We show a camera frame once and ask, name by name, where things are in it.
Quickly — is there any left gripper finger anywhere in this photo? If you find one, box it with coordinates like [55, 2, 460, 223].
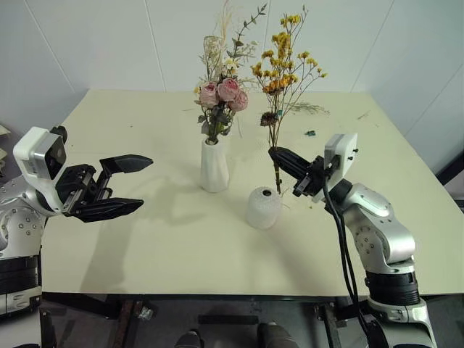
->
[73, 196, 145, 223]
[94, 154, 154, 191]

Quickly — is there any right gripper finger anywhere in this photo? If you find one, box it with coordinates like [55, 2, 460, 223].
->
[275, 146, 314, 170]
[268, 149, 310, 181]

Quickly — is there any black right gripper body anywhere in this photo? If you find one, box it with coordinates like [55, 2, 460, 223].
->
[292, 155, 329, 199]

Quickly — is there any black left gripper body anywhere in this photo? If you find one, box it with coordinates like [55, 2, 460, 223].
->
[54, 164, 113, 218]

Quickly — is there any yellow dried flower bouquet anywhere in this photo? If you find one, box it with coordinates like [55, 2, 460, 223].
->
[249, 4, 329, 195]

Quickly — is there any round white textured vase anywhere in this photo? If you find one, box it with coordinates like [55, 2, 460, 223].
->
[245, 185, 282, 231]

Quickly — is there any dried green sprig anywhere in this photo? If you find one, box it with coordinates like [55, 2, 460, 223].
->
[289, 102, 331, 117]

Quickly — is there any tall white twisted vase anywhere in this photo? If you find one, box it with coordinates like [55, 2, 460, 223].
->
[199, 137, 231, 194]

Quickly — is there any pink rose bouquet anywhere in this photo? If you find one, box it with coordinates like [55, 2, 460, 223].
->
[193, 0, 270, 146]

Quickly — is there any dark rounded shape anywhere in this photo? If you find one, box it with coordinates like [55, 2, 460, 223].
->
[175, 328, 202, 348]
[256, 321, 296, 348]

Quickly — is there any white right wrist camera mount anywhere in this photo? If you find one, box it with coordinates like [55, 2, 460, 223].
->
[312, 133, 360, 204]

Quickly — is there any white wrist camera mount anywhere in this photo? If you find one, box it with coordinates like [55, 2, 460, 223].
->
[13, 126, 67, 215]
[312, 133, 360, 204]

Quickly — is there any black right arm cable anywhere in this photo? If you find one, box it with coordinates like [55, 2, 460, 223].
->
[323, 170, 375, 336]

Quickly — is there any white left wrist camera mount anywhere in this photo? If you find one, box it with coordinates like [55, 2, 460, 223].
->
[13, 126, 67, 215]

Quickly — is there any black metal table frame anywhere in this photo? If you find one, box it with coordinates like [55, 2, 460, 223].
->
[38, 289, 369, 348]

